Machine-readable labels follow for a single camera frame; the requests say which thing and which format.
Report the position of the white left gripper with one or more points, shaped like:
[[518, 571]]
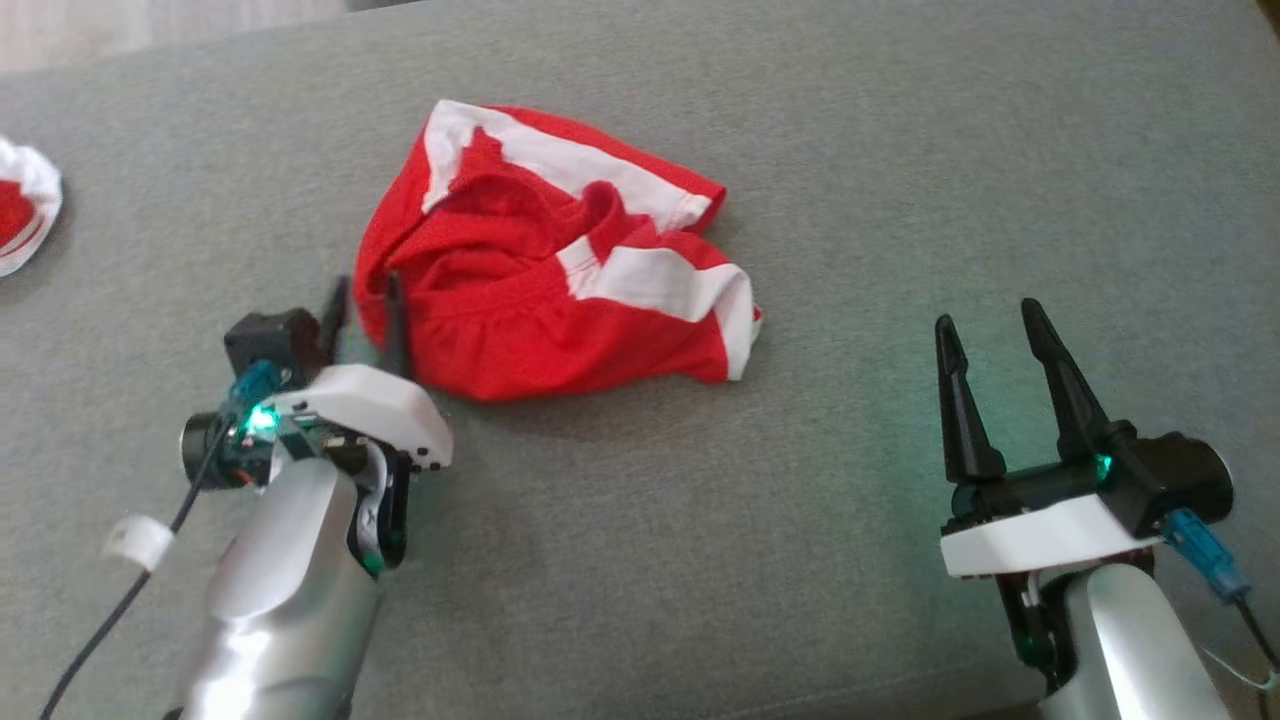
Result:
[[370, 405]]

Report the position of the blue left camera connector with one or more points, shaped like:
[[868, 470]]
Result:
[[252, 390]]

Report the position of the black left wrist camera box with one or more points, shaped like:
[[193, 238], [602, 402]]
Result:
[[270, 340]]

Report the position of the grey sofa seat cushion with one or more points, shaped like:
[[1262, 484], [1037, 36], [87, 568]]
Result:
[[700, 550]]

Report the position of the blue right camera connector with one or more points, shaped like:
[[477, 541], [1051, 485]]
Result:
[[1205, 550]]

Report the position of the blue camera connector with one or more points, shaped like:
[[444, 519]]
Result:
[[1205, 550], [252, 390]]

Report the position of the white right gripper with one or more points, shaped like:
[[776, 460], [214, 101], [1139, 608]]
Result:
[[1040, 535]]

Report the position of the red white shorts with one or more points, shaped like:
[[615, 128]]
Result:
[[530, 300]]

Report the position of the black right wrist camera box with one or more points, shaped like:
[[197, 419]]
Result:
[[1180, 480]]

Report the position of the red Bulls 23 jersey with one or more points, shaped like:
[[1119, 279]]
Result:
[[18, 215]]

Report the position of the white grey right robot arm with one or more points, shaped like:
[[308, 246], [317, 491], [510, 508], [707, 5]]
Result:
[[1130, 650]]

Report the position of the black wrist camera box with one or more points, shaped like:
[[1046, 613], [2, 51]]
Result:
[[270, 340], [1180, 480]]

